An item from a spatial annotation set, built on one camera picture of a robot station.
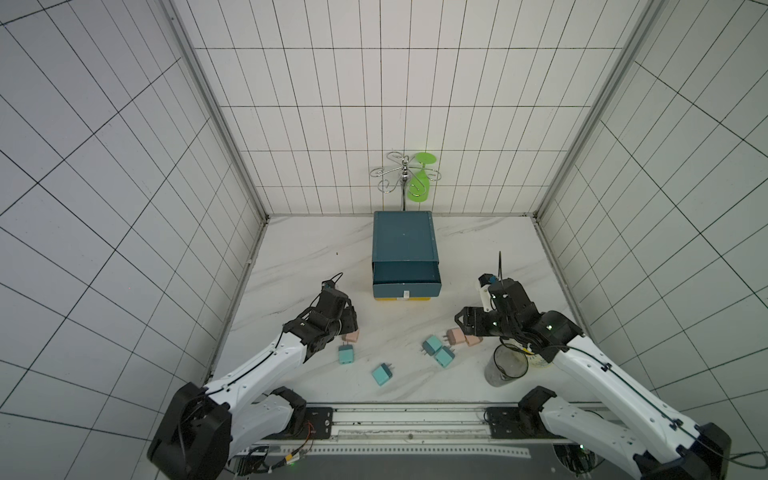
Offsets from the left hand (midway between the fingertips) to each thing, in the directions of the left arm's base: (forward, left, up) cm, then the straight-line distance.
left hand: (343, 321), depth 86 cm
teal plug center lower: (-8, -29, -4) cm, 31 cm away
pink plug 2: (-3, -33, -2) cm, 33 cm away
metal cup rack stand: (+46, -17, +23) cm, 54 cm away
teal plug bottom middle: (-14, -12, -3) cm, 18 cm away
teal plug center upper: (-5, -26, -4) cm, 27 cm away
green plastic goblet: (+33, -22, +23) cm, 46 cm away
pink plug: (-4, -3, -3) cm, 5 cm away
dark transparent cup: (-11, -46, -2) cm, 48 cm away
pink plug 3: (-4, -38, -3) cm, 38 cm away
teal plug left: (-8, -1, -4) cm, 9 cm away
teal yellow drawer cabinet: (+10, -18, +16) cm, 26 cm away
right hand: (-3, -31, +9) cm, 32 cm away
